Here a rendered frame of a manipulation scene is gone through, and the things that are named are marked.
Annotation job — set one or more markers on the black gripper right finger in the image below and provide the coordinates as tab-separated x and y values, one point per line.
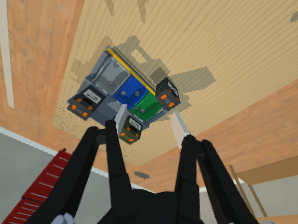
226	201

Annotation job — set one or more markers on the grey open bin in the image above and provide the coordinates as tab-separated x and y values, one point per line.
109	73

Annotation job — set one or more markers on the yellow bar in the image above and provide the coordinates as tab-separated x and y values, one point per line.
131	71

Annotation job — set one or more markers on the blue open bin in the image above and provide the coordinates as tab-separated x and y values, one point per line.
131	86

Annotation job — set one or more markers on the green bin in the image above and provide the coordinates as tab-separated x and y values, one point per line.
149	104

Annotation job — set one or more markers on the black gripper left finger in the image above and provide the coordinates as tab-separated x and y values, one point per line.
62	204

